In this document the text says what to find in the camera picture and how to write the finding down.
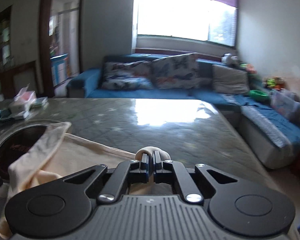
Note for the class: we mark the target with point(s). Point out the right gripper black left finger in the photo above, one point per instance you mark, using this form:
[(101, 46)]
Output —
[(61, 207)]

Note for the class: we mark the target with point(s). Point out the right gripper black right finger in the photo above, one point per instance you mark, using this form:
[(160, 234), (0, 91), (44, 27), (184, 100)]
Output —
[(208, 202)]

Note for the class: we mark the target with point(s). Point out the cream knitted garment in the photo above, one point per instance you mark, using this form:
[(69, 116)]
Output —
[(57, 154)]

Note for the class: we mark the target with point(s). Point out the black round induction cooktop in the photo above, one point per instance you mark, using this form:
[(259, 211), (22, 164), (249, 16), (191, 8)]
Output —
[(15, 144)]

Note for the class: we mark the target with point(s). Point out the blue corner sofa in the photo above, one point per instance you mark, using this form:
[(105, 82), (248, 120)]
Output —
[(274, 139)]

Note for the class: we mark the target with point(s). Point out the teal hairbrush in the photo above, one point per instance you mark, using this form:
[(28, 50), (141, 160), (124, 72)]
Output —
[(6, 115)]

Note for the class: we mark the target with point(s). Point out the pink tissue box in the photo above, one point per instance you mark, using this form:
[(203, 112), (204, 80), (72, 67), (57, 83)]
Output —
[(23, 100)]

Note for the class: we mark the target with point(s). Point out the clear plastic storage box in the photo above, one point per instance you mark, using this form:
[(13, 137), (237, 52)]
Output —
[(286, 103)]

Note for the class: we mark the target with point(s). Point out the green plastic bowl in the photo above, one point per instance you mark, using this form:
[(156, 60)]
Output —
[(258, 95)]

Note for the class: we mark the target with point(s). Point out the grey plain cushion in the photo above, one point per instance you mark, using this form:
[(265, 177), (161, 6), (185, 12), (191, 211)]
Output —
[(228, 80)]

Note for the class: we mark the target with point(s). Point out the green and orange plush toys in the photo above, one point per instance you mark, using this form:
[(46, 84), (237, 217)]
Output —
[(275, 82)]

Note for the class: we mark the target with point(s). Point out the blue white toy box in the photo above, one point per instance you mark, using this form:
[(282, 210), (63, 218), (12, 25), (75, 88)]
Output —
[(59, 65)]

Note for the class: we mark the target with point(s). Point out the butterfly pillow lying flat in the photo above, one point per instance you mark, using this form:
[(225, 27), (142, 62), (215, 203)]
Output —
[(127, 76)]

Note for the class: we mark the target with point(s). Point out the butterfly pillow standing upright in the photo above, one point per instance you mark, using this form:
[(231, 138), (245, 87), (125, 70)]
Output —
[(179, 71)]

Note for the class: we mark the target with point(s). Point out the white plush toy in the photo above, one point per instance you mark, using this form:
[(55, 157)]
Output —
[(230, 60)]

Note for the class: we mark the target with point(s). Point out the window with frame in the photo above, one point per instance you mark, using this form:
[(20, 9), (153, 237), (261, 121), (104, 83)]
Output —
[(201, 20)]

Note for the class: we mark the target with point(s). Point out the dark wooden door frame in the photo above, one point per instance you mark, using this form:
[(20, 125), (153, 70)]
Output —
[(59, 32)]

